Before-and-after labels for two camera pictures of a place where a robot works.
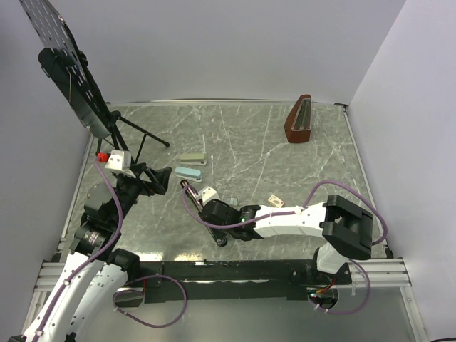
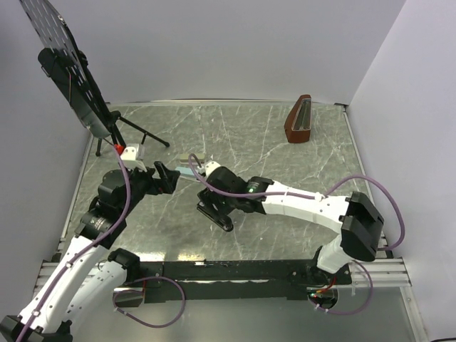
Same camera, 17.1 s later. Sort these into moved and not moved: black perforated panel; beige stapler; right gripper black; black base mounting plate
Moved: right gripper black
Not moved: beige stapler; black perforated panel; black base mounting plate
